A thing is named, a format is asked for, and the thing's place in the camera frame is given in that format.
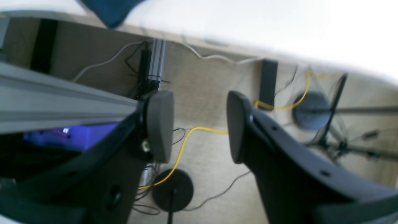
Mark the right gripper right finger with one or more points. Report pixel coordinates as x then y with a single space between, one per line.
295 185

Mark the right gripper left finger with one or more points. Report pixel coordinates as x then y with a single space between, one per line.
47 185

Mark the dark navy T-shirt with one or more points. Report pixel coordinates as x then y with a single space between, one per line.
112 13

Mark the blue lit electronics box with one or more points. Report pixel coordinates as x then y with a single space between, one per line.
75 138

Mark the black round stand base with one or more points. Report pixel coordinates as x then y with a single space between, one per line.
176 192

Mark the aluminium frame rail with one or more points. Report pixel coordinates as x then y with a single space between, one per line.
30 101

